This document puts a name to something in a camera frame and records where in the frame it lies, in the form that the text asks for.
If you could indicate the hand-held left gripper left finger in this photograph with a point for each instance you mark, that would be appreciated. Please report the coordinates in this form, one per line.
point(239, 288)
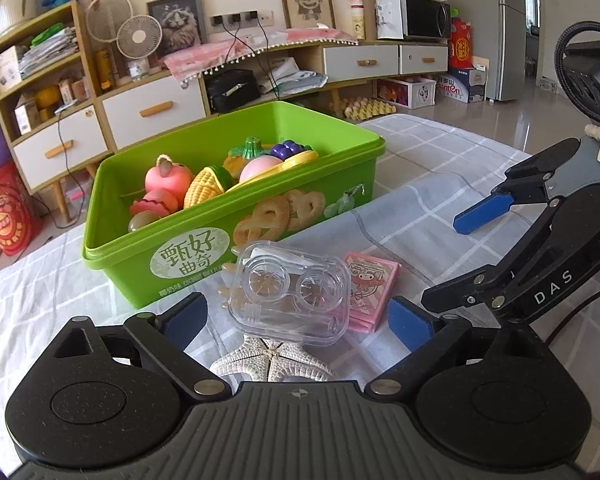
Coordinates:
point(187, 317)

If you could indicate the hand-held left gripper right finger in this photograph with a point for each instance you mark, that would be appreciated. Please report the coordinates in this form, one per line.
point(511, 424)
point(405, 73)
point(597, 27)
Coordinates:
point(410, 325)

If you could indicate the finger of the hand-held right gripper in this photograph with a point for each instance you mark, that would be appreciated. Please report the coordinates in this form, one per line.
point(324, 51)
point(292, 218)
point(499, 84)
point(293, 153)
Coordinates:
point(482, 212)
point(505, 265)

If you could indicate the green plastic box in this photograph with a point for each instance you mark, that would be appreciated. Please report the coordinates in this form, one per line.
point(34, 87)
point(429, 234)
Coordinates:
point(115, 260)

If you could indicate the clear contact lens case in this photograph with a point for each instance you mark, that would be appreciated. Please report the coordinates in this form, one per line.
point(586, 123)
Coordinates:
point(290, 290)

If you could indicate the yellow toy corn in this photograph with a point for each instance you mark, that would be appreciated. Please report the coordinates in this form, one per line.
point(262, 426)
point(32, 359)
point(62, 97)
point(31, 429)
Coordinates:
point(205, 187)

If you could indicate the pink pig toy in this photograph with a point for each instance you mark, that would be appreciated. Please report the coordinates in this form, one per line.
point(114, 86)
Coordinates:
point(172, 180)

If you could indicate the orange toy pumpkin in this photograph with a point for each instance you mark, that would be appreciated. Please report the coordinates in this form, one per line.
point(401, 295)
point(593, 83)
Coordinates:
point(233, 161)

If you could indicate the pink toy peach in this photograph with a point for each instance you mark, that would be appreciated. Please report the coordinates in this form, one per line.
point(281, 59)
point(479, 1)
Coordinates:
point(260, 167)

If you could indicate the yellow toy plate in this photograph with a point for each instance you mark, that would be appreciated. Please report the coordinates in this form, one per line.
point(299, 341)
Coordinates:
point(300, 157)

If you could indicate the purple toy grapes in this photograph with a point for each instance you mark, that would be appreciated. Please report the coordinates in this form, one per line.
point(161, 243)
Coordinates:
point(287, 150)

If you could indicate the translucent yellow hand toy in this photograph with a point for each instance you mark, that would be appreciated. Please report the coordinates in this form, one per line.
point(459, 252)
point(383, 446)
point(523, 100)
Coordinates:
point(225, 290)

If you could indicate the pink card pack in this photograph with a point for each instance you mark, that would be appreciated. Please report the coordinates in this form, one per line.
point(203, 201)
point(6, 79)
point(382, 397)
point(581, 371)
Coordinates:
point(372, 285)

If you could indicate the beige starfish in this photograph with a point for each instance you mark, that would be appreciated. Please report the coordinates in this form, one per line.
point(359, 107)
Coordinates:
point(270, 360)

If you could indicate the grey checked tablecloth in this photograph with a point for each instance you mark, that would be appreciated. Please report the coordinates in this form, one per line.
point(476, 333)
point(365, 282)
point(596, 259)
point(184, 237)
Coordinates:
point(405, 160)

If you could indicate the blue and white carton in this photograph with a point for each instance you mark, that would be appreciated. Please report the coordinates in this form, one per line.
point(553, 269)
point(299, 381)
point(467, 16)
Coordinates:
point(467, 85)

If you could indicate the white printed box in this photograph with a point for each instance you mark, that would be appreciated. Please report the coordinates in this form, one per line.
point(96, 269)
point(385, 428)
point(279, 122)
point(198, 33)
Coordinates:
point(407, 92)

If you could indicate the egg tray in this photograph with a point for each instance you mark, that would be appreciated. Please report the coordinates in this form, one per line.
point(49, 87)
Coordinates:
point(370, 108)

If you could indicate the red gift bag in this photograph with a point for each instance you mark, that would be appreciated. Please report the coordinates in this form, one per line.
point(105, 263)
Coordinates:
point(461, 45)

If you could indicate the grey refrigerator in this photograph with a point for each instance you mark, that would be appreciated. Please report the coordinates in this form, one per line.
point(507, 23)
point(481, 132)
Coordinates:
point(512, 30)

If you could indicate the black microwave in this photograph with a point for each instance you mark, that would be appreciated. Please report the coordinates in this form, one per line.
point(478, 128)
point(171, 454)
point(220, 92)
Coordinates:
point(425, 17)

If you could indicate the red printed bucket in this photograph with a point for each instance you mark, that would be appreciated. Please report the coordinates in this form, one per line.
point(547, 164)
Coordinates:
point(5, 215)

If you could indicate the wooden drawer cabinet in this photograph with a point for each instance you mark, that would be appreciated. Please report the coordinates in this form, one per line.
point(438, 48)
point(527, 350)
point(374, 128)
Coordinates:
point(150, 110)

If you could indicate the pile of papers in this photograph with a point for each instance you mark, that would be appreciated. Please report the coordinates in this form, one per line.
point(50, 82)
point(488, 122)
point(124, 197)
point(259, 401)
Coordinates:
point(295, 77)

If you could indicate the black bag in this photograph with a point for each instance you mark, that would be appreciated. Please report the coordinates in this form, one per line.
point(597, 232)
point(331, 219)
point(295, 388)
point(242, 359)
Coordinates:
point(232, 90)

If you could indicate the framed cartoon picture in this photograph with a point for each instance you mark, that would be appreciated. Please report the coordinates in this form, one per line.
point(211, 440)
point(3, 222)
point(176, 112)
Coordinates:
point(307, 0)

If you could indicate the pink fringed cloth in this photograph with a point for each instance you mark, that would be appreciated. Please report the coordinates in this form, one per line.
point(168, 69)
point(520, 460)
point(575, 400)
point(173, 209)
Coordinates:
point(260, 42)

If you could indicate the white desk fan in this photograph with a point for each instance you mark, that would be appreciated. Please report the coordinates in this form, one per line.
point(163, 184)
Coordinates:
point(107, 17)
point(140, 35)

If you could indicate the framed cat picture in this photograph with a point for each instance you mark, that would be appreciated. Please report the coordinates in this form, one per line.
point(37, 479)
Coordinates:
point(177, 25)

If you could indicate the stack of papers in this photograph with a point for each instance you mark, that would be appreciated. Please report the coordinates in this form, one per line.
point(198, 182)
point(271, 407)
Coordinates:
point(50, 52)

